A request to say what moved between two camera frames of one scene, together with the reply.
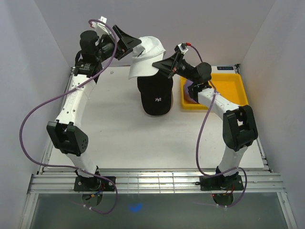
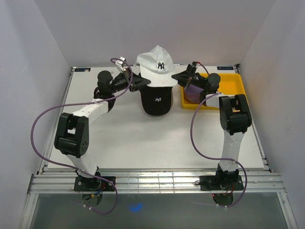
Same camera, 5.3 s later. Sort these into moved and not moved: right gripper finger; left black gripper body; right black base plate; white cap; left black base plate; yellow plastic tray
Moved: white cap; right gripper finger; left black gripper body
Not moved: yellow plastic tray; right black base plate; left black base plate
